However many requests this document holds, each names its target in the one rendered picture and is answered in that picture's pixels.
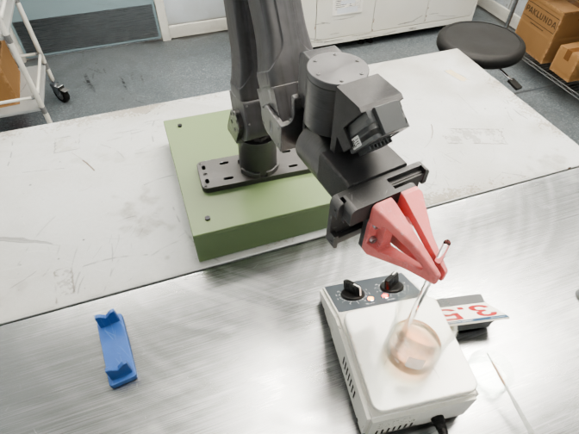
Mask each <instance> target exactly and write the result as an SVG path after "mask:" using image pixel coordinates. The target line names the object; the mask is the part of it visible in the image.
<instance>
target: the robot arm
mask: <svg viewBox="0 0 579 434"><path fill-rule="evenodd" d="M223 2H224V7H225V13H226V18H227V30H228V35H229V41H230V48H231V59H232V71H231V79H230V85H231V90H230V91H229V94H230V99H231V104H232V109H231V110H230V115H229V119H228V124H227V130H228V132H230V134H231V135H232V137H233V139H234V141H235V142H236V144H238V148H239V155H234V156H229V157H225V158H216V159H210V160H206V161H202V162H199V163H198V164H197V165H196V166H197V170H198V174H199V177H200V181H201V185H202V190H203V192H205V193H212V192H216V191H221V190H225V189H233V188H238V187H242V186H247V185H251V184H255V183H263V182H268V181H272V180H277V179H281V178H286V177H294V176H299V175H303V174H308V173H312V174H313V175H314V176H315V178H316V179H317V180H318V181H319V182H320V184H321V185H322V186H323V188H324V189H325V190H326V191H327V193H328V194H329V195H330V196H331V197H332V198H331V200H330V207H329V214H328V221H327V234H326V239H327V241H328V242H329V243H330V245H331V246H332V247H333V248H337V244H338V243H340V242H342V241H344V240H346V239H349V238H351V237H354V236H356V235H358V234H360V237H359V241H358V244H359V245H360V247H361V248H362V249H363V251H364V252H365V253H366V254H367V255H370V256H372V257H376V258H378V259H381V260H383V261H385V262H388V263H391V264H394V265H397V266H399V267H402V268H403V269H405V270H408V271H410V272H412V273H414V274H416V275H417V276H419V277H421V278H423V279H425V280H426V281H428V282H430V283H432V284H436V283H437V282H438V280H440V281H442V280H444V279H445V276H446V274H447V272H448V270H447V268H446V266H445V262H444V260H443V262H442V264H441V265H440V267H439V269H438V268H437V267H436V265H435V264H434V260H435V258H436V257H437V254H438V252H439V248H438V246H437V244H436V241H435V239H434V236H433V232H432V228H431V225H430V221H429V218H428V213H427V210H426V204H425V200H424V196H423V193H422V191H421V190H420V189H419V188H418V185H419V183H421V184H423V183H425V182H426V179H427V177H428V174H429V169H428V168H427V167H426V166H425V165H423V164H422V163H421V162H420V161H418V162H415V163H413V164H410V165H407V163H406V162H405V161H404V160H403V159H402V158H401V157H400V156H399V155H398V154H397V153H396V152H395V151H394V150H393V149H391V148H390V147H389V146H388V144H389V143H391V142H392V141H393V140H392V139H391V138H392V137H393V136H395V135H397V134H398V133H400V132H401V131H403V130H405V129H406V128H408V127H410V126H409V124H408V120H407V118H406V116H405V114H404V112H403V109H402V104H401V100H402V99H404V98H403V96H402V93H401V92H400V91H399V90H398V89H396V88H395V87H394V86H393V85H392V84H390V83H389V82H388V81H387V80H385V79H384V78H383V77H381V76H380V75H379V74H374V75H371V76H369V71H370V69H369V66H368V65H367V64H366V63H365V62H364V61H363V60H362V59H361V58H359V57H357V56H355V55H352V54H349V53H343V52H341V51H340V50H339V49H338V48H337V47H336V46H326V47H322V48H318V49H313V47H312V44H311V41H310V39H309V35H308V30H307V26H306V22H305V18H304V14H303V9H302V0H223ZM413 226H414V229H415V231H416V232H417V234H418V236H419V237H420V239H419V238H418V236H417V235H416V233H415V232H414V229H413ZM420 240H421V242H422V243H421V242H420ZM391 244H392V245H394V246H395V247H396V248H398V249H399V250H400V251H399V250H397V249H396V248H395V247H394V246H392V245H391Z"/></svg>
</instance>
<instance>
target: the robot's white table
mask: <svg viewBox="0 0 579 434"><path fill-rule="evenodd" d="M368 66H369V69H370V71H369V76H371V75H374V74H379V75H380V76H381V77H383V78H384V79H385V80H387V81H388V82H389V83H390V84H392V85H393V86H394V87H395V88H396V89H398V90H399V91H400V92H401V93H402V96H403V98H404V99H402V100H401V104H402V109H403V112H404V114H405V116H406V118H407V120H408V124H409V126H410V127H408V128H406V129H405V130H403V131H401V132H400V133H398V134H397V135H395V136H393V137H392V138H391V139H392V140H393V141H392V142H391V143H389V144H388V146H389V147H390V148H391V149H393V150H394V151H395V152H396V153H397V154H398V155H399V156H400V157H401V158H402V159H403V160H404V161H405V162H406V163H407V165H410V164H413V163H415V162H418V161H420V162H421V163H422V164H423V165H425V166H426V167H427V169H429V174H428V177H427V179H426V182H425V183H423V184H421V183H419V185H418V188H419V189H420V190H421V191H422V193H423V196H424V200H425V204H426V209H429V208H434V207H437V206H440V205H444V204H446V203H450V202H455V201H459V200H463V199H465V198H469V197H472V196H475V195H480V194H484V193H488V192H490V191H494V190H498V189H503V188H506V187H509V186H513V185H516V184H519V183H524V182H528V181H532V180H534V179H538V178H541V177H547V176H550V175H553V174H557V173H560V172H563V171H568V170H572V169H575V168H578V167H579V145H578V144H577V143H575V142H574V141H573V140H572V139H570V138H569V137H568V136H566V135H565V134H564V133H562V132H561V131H560V130H559V129H557V128H556V127H555V126H553V125H552V124H551V123H550V122H548V120H546V119H545V118H544V117H543V116H542V115H540V114H539V113H538V112H536V111H535V110H534V109H533V108H531V107H530V106H529V105H527V104H526V103H525V102H523V101H522V100H521V99H519V98H518V97H517V96H516V95H515V94H514V93H513V92H512V91H510V90H509V89H508V88H506V87H505V86H504V85H503V84H501V83H500V82H499V81H497V80H496V79H495V78H494V77H492V76H490V75H489V74H488V73H487V72H486V71H485V70H484V69H483V68H482V67H480V66H479V65H478V64H476V63H475V62H474V61H473V60H471V59H470V58H469V57H467V56H466V55H465V54H464V53H462V52H461V51H460V50H458V49H457V48H456V49H451V50H446V51H442V52H436V53H428V54H423V55H419V56H413V57H409V58H404V59H395V60H391V61H386V62H381V63H376V64H371V65H368ZM231 108H232V104H231V99H230V94H229V90H227V91H222V92H217V93H213V94H207V95H203V96H194V97H190V98H184V99H180V100H175V101H170V102H162V103H156V104H152V105H147V106H142V107H138V108H129V109H123V110H119V111H115V112H109V113H105V114H99V115H91V116H86V117H82V118H77V119H72V120H67V121H58V122H54V123H48V124H44V125H39V126H34V127H25V128H21V129H16V130H11V131H7V132H1V133H0V326H4V325H7V324H10V323H14V322H16V321H20V320H24V319H29V318H33V317H35V316H39V315H42V314H45V313H50V312H54V311H58V310H60V309H64V308H68V307H73V306H76V305H79V304H83V303H85V302H89V301H94V300H98V299H102V298H104V297H108V296H111V295H117V294H120V293H123V292H127V291H129V290H133V289H137V288H142V287H145V286H148V285H152V284H155V283H158V282H164V281H167V280H171V279H173V278H177V277H180V276H186V275H189V274H192V273H196V272H199V271H202V270H208V269H211V268H214V267H217V266H221V265H224V264H230V263H233V262H236V261H240V260H243V259H246V258H249V257H255V256H258V255H261V254H265V253H268V252H271V251H277V250H280V249H283V248H287V247H290V246H293V245H299V244H302V243H305V242H309V241H312V240H315V239H321V238H324V237H326V234H327V229H326V228H324V229H321V230H318V231H314V232H309V233H305V234H302V235H299V236H295V237H292V238H288V239H283V240H279V241H277V242H273V243H269V244H266V245H261V246H257V247H254V248H251V249H247V250H244V251H238V252H235V253H232V254H228V255H225V256H222V257H216V258H212V259H209V260H206V261H202V262H199V259H198V256H197V253H196V247H195V243H194V239H193V236H192V232H191V230H190V223H189V220H188V216H187V213H186V209H185V205H184V199H183V196H182V193H181V189H180V186H179V182H178V179H177V173H176V169H175V165H174V162H173V158H172V155H171V149H170V146H169V142H168V139H167V135H166V131H165V125H164V121H168V120H173V119H178V118H183V117H188V116H192V115H202V114H207V113H212V112H217V111H222V110H227V109H231Z"/></svg>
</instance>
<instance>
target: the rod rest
mask: <svg viewBox="0 0 579 434"><path fill-rule="evenodd" d="M94 318H95V320H96V322H97V329H98V332H99V337H100V341H101V346H102V350H103V358H104V362H105V366H106V368H105V372H106V374H107V375H108V379H109V385H110V386H111V387H112V388H117V387H119V386H121V385H123V384H126V383H128V382H130V381H133V380H135V379H137V378H138V373H137V369H136V366H135V362H134V356H133V353H132V350H131V346H130V343H129V339H128V333H127V329H126V326H125V322H124V318H123V316H122V315H121V313H116V311H115V309H114V308H112V309H110V310H109V311H108V312H107V314H105V315H104V314H97V315H94Z"/></svg>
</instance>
